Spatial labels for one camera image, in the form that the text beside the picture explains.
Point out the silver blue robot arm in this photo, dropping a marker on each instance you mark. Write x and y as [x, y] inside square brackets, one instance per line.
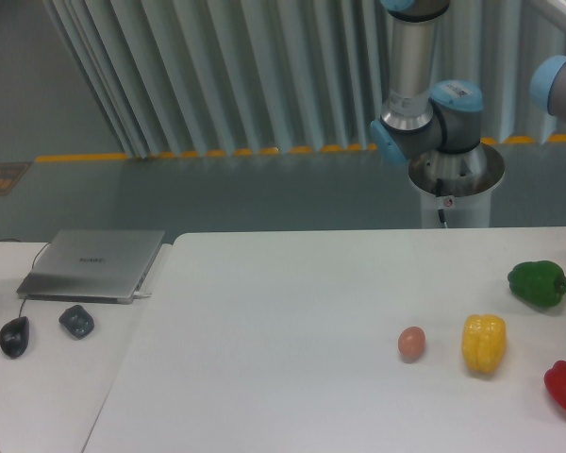
[408, 71]

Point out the green bell pepper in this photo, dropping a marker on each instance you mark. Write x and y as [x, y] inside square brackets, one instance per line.
[541, 283]

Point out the yellow bell pepper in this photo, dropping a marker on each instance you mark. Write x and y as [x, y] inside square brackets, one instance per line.
[484, 342]

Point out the brown egg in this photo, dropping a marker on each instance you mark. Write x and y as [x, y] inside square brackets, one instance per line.
[411, 343]

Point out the folding partition screen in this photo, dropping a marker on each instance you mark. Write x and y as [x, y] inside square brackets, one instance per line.
[206, 77]

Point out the silver closed laptop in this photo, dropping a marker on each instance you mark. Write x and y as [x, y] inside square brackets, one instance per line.
[93, 265]

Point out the brown floor sign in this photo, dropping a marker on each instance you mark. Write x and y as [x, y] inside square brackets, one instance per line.
[11, 174]

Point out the black computer mouse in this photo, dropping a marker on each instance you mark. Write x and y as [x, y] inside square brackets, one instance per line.
[14, 337]

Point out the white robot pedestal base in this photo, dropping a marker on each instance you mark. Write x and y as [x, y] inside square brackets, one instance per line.
[455, 190]

